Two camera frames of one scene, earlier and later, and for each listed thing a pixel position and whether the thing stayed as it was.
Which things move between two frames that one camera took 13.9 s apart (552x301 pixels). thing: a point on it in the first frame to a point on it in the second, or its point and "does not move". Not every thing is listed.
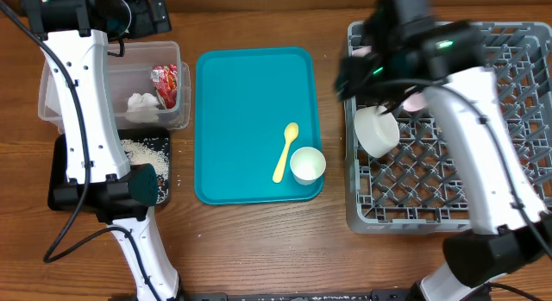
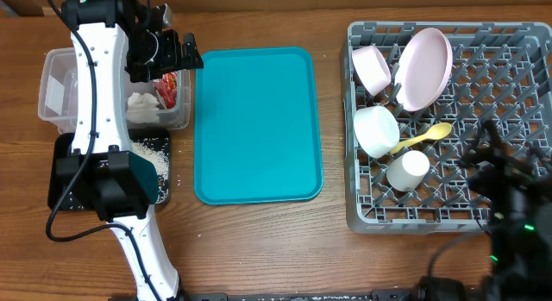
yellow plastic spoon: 291,133 to 435,131
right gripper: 350,85 to 506,176
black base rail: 376,295 does not move
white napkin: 142,108 does not move
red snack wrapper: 165,79 does not move
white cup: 306,164 to 406,172
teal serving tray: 244,99 does not move
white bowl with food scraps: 378,133 does not move
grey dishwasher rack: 420,187 does not move
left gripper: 147,24 to 172,59
